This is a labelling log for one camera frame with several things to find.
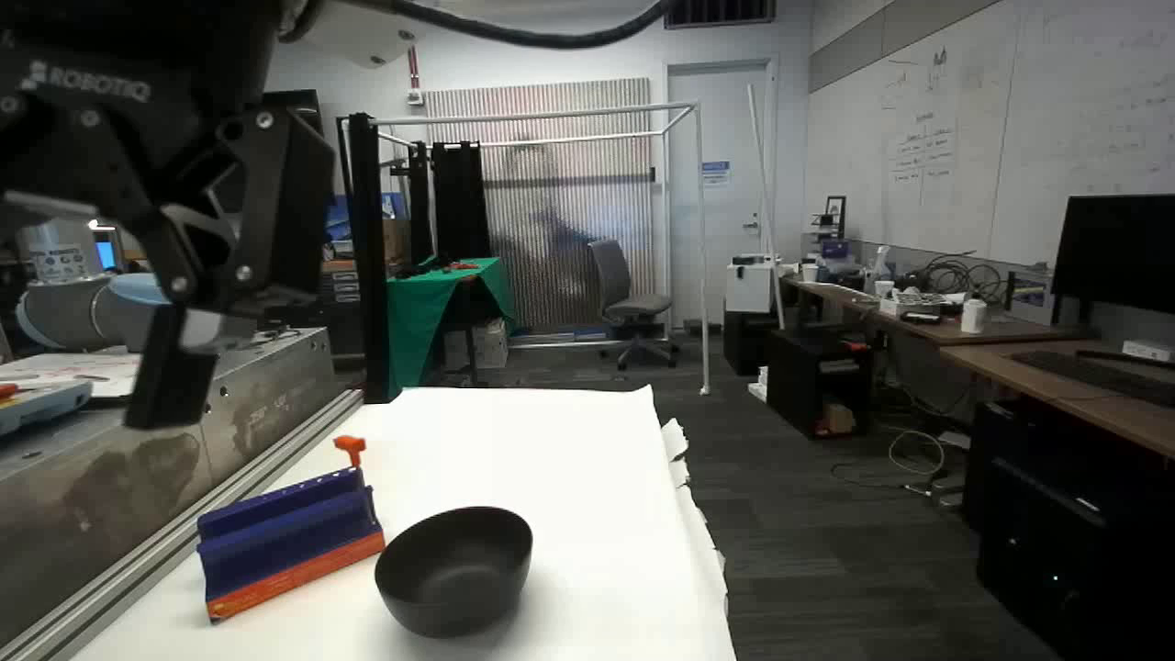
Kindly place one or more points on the black cabinet under desk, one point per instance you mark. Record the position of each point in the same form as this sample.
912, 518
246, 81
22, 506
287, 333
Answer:
822, 380

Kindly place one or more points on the black computer monitor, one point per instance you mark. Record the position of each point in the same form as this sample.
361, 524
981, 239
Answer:
1121, 253

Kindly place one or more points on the red handled screwdriver tool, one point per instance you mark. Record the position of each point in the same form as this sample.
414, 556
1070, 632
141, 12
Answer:
352, 449

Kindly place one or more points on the black office chair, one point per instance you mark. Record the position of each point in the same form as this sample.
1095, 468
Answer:
629, 316

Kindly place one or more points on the wooden desk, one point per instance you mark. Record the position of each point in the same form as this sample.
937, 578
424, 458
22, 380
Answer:
1109, 392

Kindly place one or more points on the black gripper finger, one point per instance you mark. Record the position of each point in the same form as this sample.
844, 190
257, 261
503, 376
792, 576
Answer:
173, 369
284, 206

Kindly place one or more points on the white box on cabinet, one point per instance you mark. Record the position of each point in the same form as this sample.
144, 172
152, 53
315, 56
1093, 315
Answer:
752, 281

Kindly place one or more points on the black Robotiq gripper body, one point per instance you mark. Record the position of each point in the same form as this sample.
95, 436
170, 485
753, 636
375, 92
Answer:
110, 112

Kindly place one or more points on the white pipe frame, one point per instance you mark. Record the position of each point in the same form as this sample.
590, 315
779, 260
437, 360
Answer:
676, 194

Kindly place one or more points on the white cup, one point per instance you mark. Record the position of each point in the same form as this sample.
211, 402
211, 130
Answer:
971, 316

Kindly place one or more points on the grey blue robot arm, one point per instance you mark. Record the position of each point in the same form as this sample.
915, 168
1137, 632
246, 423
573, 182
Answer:
152, 114

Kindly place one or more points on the white table cloth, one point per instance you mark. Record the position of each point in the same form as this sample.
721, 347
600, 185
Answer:
622, 562

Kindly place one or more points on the black bowl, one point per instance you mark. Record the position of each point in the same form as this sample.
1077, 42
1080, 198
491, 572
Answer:
458, 572

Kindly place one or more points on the grey metal machine base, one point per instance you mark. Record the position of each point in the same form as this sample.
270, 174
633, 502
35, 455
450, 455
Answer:
85, 490

